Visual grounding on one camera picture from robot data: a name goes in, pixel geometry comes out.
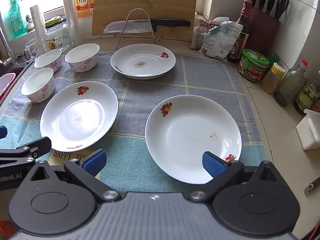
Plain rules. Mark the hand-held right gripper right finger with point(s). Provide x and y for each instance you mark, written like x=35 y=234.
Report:
x=212 y=165

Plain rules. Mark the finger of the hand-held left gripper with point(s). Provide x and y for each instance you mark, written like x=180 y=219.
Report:
x=37 y=146
x=2 y=132

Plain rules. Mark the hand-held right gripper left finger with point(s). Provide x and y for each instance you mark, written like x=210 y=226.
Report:
x=93 y=162

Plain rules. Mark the white floral plate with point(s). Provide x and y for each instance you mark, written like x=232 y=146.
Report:
x=82 y=120
x=150 y=62
x=187 y=135

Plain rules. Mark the white pink-floral bowl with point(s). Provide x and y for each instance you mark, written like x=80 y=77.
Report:
x=82 y=57
x=38 y=85
x=48 y=60

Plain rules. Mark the white red colander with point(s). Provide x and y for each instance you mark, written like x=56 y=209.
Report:
x=6 y=83

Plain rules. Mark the dark red basin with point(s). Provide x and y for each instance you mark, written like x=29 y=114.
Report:
x=11 y=69

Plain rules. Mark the metal sink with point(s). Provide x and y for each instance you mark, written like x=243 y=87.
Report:
x=21 y=66

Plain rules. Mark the grey blue checked cloth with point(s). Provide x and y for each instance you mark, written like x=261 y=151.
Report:
x=140 y=92

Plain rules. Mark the metal faucet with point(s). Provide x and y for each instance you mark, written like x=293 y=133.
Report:
x=5 y=47

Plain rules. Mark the clear glass mug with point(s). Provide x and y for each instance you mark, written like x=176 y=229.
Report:
x=32 y=48

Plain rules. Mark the small metal tool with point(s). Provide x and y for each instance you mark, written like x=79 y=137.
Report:
x=310 y=187

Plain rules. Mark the white plastic container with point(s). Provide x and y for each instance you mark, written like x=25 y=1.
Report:
x=308 y=135

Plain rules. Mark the yellow lidded spice jar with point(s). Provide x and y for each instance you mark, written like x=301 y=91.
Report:
x=271 y=80

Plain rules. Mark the glass jar with green lid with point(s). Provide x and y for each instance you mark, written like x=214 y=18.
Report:
x=56 y=38

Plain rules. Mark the green lidded sauce jar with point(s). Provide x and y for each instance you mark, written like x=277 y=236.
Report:
x=252 y=65

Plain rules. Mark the clear bottle with red cap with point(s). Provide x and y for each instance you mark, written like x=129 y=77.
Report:
x=290 y=85

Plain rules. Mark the small potted plant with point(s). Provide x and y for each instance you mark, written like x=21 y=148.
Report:
x=30 y=23

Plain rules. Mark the grey paper roll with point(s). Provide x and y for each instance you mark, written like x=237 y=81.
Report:
x=37 y=25

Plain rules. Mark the green dish soap bottle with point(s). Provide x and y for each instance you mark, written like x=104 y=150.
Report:
x=16 y=17

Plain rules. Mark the oil bottle with green label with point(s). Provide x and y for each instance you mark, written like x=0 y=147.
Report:
x=306 y=97

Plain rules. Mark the small dark green jar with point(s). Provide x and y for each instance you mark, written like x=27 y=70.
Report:
x=273 y=58

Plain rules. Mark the white bag with blue print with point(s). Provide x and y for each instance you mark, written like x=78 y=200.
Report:
x=220 y=40

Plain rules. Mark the white bag with red print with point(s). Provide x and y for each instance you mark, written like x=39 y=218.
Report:
x=198 y=36

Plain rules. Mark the tall plastic wrap roll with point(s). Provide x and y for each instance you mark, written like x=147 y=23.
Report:
x=68 y=10

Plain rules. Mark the dark red knife block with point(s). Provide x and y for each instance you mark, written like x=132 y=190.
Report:
x=262 y=32

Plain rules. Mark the black binder clip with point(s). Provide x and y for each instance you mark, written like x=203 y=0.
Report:
x=203 y=18

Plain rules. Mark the dark soy sauce bottle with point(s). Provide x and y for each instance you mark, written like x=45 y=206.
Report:
x=246 y=17

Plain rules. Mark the bamboo cutting board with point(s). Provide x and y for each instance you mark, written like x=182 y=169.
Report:
x=140 y=0

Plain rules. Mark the black scissors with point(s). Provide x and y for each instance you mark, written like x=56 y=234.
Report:
x=280 y=8

